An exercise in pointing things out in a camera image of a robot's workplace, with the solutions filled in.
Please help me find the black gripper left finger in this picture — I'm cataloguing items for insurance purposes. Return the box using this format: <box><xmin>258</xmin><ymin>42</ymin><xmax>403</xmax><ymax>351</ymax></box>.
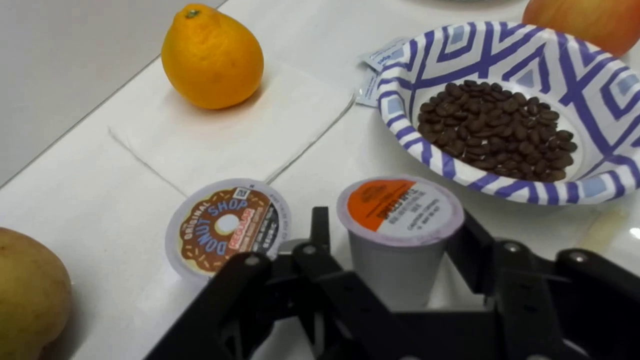
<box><xmin>147</xmin><ymin>205</ymin><xmax>397</xmax><ymax>360</ymax></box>

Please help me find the coffee pod with orange lid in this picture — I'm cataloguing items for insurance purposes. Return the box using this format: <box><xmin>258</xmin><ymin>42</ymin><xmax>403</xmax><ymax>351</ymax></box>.
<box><xmin>336</xmin><ymin>175</ymin><xmax>466</xmax><ymax>311</ymax></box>

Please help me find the brown potato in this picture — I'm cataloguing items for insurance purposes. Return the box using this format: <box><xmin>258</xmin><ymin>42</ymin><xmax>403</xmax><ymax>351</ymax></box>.
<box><xmin>0</xmin><ymin>225</ymin><xmax>74</xmax><ymax>360</ymax></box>

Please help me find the pile of coffee beans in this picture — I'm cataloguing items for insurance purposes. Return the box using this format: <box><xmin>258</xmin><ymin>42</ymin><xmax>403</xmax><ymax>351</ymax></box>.
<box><xmin>416</xmin><ymin>78</ymin><xmax>581</xmax><ymax>184</ymax></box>

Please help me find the red yellow apple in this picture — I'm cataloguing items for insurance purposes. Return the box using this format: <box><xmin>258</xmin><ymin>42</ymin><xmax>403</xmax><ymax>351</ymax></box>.
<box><xmin>523</xmin><ymin>0</ymin><xmax>640</xmax><ymax>57</ymax></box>

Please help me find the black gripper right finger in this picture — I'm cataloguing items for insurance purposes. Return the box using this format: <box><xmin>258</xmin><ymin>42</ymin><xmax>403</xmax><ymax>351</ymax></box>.
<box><xmin>447</xmin><ymin>211</ymin><xmax>640</xmax><ymax>360</ymax></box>

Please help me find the blue patterned paper bowl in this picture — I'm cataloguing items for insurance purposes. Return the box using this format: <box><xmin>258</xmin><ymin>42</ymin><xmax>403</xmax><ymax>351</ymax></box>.
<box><xmin>374</xmin><ymin>20</ymin><xmax>640</xmax><ymax>207</ymax></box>

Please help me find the donut print coffee pod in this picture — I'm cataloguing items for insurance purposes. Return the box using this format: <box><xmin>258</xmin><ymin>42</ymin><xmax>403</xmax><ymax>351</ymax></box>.
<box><xmin>165</xmin><ymin>178</ymin><xmax>292</xmax><ymax>287</ymax></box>

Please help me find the orange citrus fruit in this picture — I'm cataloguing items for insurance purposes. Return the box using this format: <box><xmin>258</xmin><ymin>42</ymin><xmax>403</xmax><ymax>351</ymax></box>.
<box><xmin>160</xmin><ymin>1</ymin><xmax>267</xmax><ymax>112</ymax></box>

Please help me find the white paper napkin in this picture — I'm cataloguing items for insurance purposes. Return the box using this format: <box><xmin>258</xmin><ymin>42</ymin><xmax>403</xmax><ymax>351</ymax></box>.
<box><xmin>108</xmin><ymin>57</ymin><xmax>356</xmax><ymax>198</ymax></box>

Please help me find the white plastic spoon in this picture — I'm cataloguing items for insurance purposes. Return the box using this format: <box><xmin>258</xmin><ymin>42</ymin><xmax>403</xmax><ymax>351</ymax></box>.
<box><xmin>581</xmin><ymin>205</ymin><xmax>633</xmax><ymax>256</ymax></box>

